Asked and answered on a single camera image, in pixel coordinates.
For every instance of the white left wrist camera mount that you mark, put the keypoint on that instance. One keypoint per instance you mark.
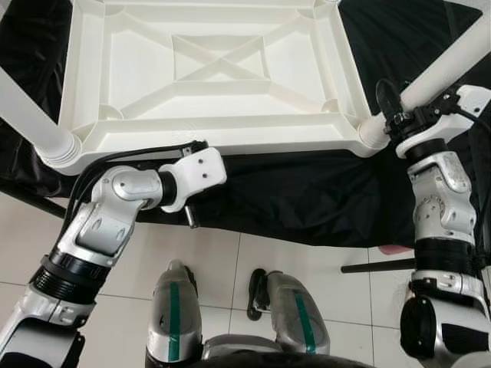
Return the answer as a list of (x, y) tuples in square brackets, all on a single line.
[(196, 172)]

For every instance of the white plastic table top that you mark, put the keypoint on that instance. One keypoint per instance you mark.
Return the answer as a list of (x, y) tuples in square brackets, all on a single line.
[(215, 130)]

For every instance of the white plastic table leg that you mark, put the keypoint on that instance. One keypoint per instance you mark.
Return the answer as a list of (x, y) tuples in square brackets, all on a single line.
[(31, 115), (453, 61)]

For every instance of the pink fabric tag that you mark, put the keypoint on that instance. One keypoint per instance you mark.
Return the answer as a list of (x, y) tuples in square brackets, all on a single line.
[(397, 249)]

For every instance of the silver left robot leg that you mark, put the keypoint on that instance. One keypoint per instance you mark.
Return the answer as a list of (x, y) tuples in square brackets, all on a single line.
[(188, 314)]

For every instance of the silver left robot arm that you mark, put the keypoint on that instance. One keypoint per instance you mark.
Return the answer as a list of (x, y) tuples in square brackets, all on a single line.
[(115, 207)]

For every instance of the black metal table leg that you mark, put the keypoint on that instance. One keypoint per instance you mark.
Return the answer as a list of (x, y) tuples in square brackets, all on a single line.
[(380, 266), (31, 201)]

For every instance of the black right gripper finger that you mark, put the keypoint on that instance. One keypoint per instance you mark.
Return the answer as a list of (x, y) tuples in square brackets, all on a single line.
[(389, 103)]

